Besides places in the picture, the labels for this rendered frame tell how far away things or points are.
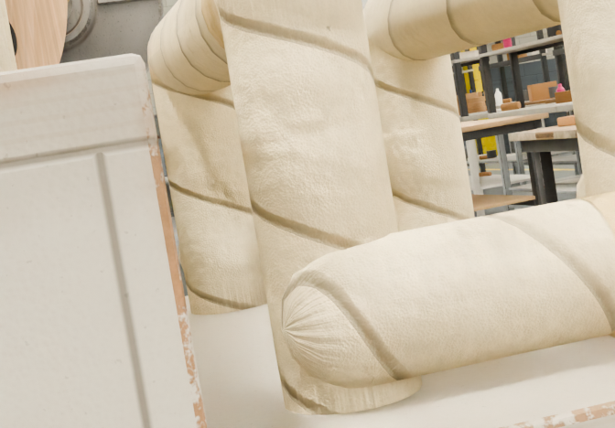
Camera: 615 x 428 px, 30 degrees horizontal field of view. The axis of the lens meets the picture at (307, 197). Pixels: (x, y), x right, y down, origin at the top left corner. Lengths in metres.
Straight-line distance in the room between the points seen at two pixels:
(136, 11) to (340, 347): 1.09
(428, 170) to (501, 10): 0.12
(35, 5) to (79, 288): 0.59
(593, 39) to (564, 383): 0.08
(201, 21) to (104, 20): 1.02
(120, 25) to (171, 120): 0.89
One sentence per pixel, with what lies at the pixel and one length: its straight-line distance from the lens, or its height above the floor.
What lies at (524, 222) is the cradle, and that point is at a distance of 0.26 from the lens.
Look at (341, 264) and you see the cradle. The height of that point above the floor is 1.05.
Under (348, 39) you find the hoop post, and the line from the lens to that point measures 0.25.
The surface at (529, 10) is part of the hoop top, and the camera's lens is 0.31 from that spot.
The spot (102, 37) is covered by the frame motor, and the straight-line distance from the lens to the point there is 1.30.
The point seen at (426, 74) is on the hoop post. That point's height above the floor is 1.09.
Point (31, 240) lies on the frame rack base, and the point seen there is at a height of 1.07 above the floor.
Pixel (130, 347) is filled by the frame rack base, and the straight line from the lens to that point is 0.20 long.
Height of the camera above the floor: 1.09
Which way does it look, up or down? 4 degrees down
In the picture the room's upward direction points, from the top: 9 degrees counter-clockwise
